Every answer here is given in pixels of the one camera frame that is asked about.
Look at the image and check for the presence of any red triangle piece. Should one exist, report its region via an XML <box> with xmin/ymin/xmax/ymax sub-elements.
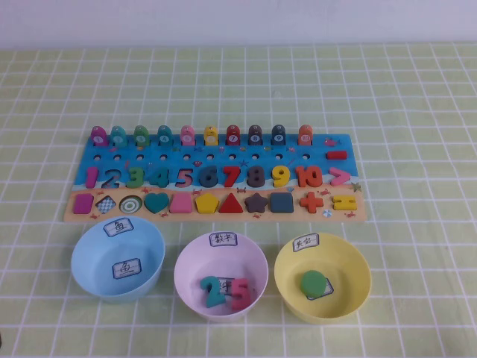
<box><xmin>218</xmin><ymin>192</ymin><xmax>244</xmax><ymax>214</ymax></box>

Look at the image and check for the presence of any magenta number one piece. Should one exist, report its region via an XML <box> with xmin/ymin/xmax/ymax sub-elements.
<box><xmin>84</xmin><ymin>166</ymin><xmax>100</xmax><ymax>189</ymax></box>

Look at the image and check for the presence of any pink fish numbered five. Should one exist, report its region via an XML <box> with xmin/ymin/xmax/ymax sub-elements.
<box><xmin>180</xmin><ymin>125</ymin><xmax>198</xmax><ymax>146</ymax></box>

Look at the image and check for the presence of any teal heart piece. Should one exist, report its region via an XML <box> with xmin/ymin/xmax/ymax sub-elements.
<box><xmin>144</xmin><ymin>192</ymin><xmax>171</xmax><ymax>214</ymax></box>

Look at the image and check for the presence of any teal number two piece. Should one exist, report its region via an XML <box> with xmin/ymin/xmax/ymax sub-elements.
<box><xmin>199</xmin><ymin>274</ymin><xmax>227</xmax><ymax>309</ymax></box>

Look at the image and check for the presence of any light blue plastic bowl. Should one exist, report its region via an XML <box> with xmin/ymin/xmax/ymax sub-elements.
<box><xmin>70</xmin><ymin>216</ymin><xmax>166</xmax><ymax>304</ymax></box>

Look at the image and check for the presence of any green circle piece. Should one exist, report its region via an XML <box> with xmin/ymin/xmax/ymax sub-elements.
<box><xmin>300</xmin><ymin>270</ymin><xmax>327</xmax><ymax>298</ymax></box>

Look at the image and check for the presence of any dark brown fish numbered eight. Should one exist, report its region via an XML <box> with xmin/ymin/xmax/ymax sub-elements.
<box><xmin>247</xmin><ymin>124</ymin><xmax>264</xmax><ymax>145</ymax></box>

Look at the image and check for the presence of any ocean themed wooden puzzle board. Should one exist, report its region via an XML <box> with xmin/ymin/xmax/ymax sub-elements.
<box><xmin>62</xmin><ymin>133</ymin><xmax>368</xmax><ymax>224</ymax></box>

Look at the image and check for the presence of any orange fish numbered ten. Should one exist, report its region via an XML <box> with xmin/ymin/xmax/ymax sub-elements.
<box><xmin>297</xmin><ymin>124</ymin><xmax>314</xmax><ymax>145</ymax></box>

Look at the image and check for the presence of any green number three piece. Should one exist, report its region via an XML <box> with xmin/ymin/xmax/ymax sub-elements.
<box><xmin>125</xmin><ymin>166</ymin><xmax>145</xmax><ymax>189</ymax></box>

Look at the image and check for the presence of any pink trapezoid piece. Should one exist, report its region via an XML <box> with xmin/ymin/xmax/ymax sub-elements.
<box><xmin>169</xmin><ymin>193</ymin><xmax>194</xmax><ymax>214</ymax></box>

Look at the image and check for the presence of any red fish numbered seven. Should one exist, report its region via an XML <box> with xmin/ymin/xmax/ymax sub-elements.
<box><xmin>225</xmin><ymin>124</ymin><xmax>242</xmax><ymax>145</ymax></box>

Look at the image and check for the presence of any dark brown number eight piece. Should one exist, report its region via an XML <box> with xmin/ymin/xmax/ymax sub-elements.
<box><xmin>247</xmin><ymin>166</ymin><xmax>266</xmax><ymax>189</ymax></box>

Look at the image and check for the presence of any teal number four piece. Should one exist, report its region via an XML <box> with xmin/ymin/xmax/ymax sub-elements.
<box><xmin>148</xmin><ymin>167</ymin><xmax>171</xmax><ymax>189</ymax></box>

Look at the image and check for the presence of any teal fish numbered two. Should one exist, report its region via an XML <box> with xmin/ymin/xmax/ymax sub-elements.
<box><xmin>110</xmin><ymin>125</ymin><xmax>128</xmax><ymax>147</ymax></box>

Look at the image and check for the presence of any magenta rectangle piece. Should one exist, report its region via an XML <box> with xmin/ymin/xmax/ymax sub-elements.
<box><xmin>73</xmin><ymin>193</ymin><xmax>94</xmax><ymax>215</ymax></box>

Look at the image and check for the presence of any teal fish numbered four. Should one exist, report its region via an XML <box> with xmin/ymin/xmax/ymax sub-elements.
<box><xmin>156</xmin><ymin>125</ymin><xmax>174</xmax><ymax>146</ymax></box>

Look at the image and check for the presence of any orange number ten piece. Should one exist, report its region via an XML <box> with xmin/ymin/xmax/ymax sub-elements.
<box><xmin>296</xmin><ymin>166</ymin><xmax>323</xmax><ymax>189</ymax></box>

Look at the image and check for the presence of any red number five piece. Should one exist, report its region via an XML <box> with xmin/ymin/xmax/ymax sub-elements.
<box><xmin>230</xmin><ymin>277</ymin><xmax>251</xmax><ymax>312</ymax></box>

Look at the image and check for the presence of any pink plastic bowl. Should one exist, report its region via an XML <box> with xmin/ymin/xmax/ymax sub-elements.
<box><xmin>174</xmin><ymin>233</ymin><xmax>269</xmax><ymax>321</ymax></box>

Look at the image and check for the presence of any magenta fish numbered one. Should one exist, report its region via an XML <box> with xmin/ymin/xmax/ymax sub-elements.
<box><xmin>91</xmin><ymin>125</ymin><xmax>110</xmax><ymax>147</ymax></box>

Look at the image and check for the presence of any green checked tablecloth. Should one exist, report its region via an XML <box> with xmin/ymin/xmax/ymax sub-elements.
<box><xmin>0</xmin><ymin>41</ymin><xmax>477</xmax><ymax>358</ymax></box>

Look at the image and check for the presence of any dark brown star piece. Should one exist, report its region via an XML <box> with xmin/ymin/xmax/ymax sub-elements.
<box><xmin>244</xmin><ymin>192</ymin><xmax>269</xmax><ymax>214</ymax></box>

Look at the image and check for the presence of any dark blue square piece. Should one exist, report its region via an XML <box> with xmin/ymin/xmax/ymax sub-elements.
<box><xmin>270</xmin><ymin>192</ymin><xmax>294</xmax><ymax>213</ymax></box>

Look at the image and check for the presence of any yellow number nine piece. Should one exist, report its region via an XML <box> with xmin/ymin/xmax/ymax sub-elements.
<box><xmin>271</xmin><ymin>166</ymin><xmax>291</xmax><ymax>189</ymax></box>

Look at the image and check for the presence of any orange plus sign piece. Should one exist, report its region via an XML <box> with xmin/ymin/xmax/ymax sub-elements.
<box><xmin>300</xmin><ymin>192</ymin><xmax>324</xmax><ymax>213</ymax></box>

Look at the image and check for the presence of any yellow plastic bowl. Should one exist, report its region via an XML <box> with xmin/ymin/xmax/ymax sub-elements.
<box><xmin>274</xmin><ymin>233</ymin><xmax>373</xmax><ymax>324</ymax></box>

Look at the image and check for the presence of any red number seven piece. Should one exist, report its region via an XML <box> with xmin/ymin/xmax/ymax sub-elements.
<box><xmin>222</xmin><ymin>166</ymin><xmax>243</xmax><ymax>189</ymax></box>

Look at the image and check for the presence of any yellow pentagon piece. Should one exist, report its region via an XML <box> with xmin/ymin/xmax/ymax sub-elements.
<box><xmin>195</xmin><ymin>192</ymin><xmax>220</xmax><ymax>214</ymax></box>

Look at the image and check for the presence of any pink greater-than sign piece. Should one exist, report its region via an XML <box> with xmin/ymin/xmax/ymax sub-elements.
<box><xmin>329</xmin><ymin>166</ymin><xmax>351</xmax><ymax>186</ymax></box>

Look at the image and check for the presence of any yellow equals sign piece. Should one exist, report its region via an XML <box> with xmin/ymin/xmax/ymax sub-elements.
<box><xmin>332</xmin><ymin>195</ymin><xmax>358</xmax><ymax>210</ymax></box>

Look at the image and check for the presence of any green fish numbered three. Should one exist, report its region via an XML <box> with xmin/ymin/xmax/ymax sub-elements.
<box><xmin>133</xmin><ymin>125</ymin><xmax>151</xmax><ymax>147</ymax></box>

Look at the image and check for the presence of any dark blue number six piece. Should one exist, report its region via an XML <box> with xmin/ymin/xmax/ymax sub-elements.
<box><xmin>198</xmin><ymin>166</ymin><xmax>220</xmax><ymax>189</ymax></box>

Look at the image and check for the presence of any yellow fish numbered six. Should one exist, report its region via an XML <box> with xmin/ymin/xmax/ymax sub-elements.
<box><xmin>203</xmin><ymin>125</ymin><xmax>220</xmax><ymax>146</ymax></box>

